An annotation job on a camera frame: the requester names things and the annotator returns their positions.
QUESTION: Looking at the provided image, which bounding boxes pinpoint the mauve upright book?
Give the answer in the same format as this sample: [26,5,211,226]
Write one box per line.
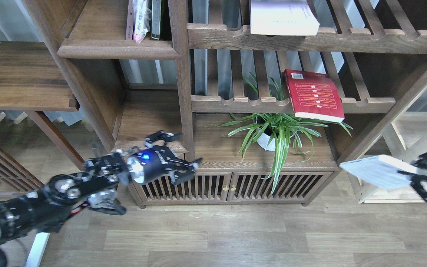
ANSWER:
[125,0,135,40]

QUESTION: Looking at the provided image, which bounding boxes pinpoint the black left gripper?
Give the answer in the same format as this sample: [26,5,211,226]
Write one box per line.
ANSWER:
[126,130,203,185]

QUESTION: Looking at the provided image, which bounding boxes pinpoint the dark green upright book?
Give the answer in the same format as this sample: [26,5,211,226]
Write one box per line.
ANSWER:
[151,0,162,40]

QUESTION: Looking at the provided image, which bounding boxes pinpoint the red book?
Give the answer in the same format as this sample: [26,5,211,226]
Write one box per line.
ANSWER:
[284,69,345,123]

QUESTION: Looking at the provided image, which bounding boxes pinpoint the dark wooden bookshelf cabinet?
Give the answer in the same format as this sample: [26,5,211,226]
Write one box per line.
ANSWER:
[23,0,427,207]

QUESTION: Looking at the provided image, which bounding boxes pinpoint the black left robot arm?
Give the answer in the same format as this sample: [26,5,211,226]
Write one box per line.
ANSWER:
[0,131,203,267]

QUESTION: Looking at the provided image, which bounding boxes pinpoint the white pale purple book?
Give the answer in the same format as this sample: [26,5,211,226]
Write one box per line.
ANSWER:
[250,0,319,36]

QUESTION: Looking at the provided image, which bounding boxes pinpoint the green spider plant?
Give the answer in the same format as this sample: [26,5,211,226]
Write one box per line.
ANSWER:
[223,80,352,192]

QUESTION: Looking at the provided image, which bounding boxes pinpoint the white plant pot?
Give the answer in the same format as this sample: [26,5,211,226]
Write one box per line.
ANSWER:
[256,127,288,151]

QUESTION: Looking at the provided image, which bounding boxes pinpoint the light wooden shelf unit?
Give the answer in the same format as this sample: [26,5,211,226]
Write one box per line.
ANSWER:
[346,76,427,205]

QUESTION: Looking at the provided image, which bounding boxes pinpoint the yellow green cover book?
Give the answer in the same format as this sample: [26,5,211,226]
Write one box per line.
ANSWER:
[340,154,427,189]

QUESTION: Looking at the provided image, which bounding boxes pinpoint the white metal leg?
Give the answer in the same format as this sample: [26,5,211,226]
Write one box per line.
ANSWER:
[25,232,50,267]

